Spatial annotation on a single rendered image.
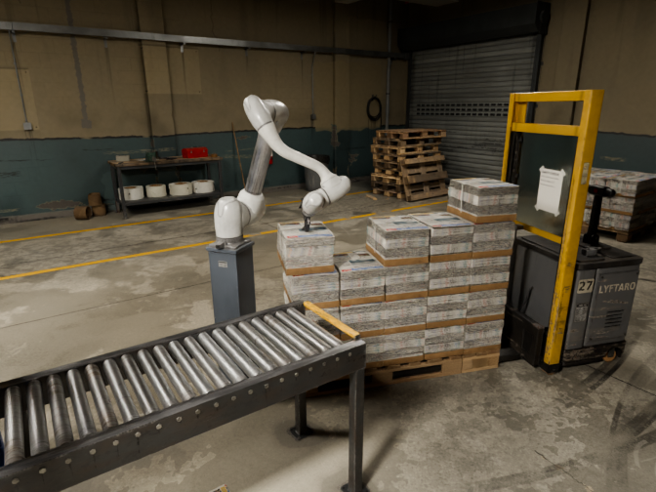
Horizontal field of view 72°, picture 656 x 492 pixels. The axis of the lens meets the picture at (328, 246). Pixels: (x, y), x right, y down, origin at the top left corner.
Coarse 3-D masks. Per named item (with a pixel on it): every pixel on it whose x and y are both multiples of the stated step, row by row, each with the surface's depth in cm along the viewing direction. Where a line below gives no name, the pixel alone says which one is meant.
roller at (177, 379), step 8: (160, 352) 186; (160, 360) 182; (168, 360) 180; (168, 368) 176; (176, 368) 175; (168, 376) 173; (176, 376) 170; (176, 384) 166; (184, 384) 165; (184, 392) 160; (192, 392) 160; (184, 400) 158
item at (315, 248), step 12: (324, 228) 272; (288, 240) 253; (300, 240) 255; (312, 240) 257; (324, 240) 258; (288, 252) 256; (300, 252) 258; (312, 252) 259; (324, 252) 261; (288, 264) 258; (300, 264) 260; (312, 264) 261; (324, 264) 263
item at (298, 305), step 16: (288, 304) 231; (240, 320) 213; (176, 336) 199; (192, 336) 201; (112, 352) 186; (128, 352) 186; (208, 352) 207; (64, 368) 175; (80, 368) 177; (160, 368) 196; (0, 384) 165; (16, 384) 165; (64, 384) 175; (0, 400) 164; (48, 400) 173; (0, 416) 165
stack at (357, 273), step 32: (352, 256) 295; (288, 288) 279; (320, 288) 266; (352, 288) 272; (384, 288) 277; (416, 288) 283; (320, 320) 273; (352, 320) 278; (384, 320) 284; (416, 320) 290; (384, 352) 292; (416, 352) 298; (384, 384) 298
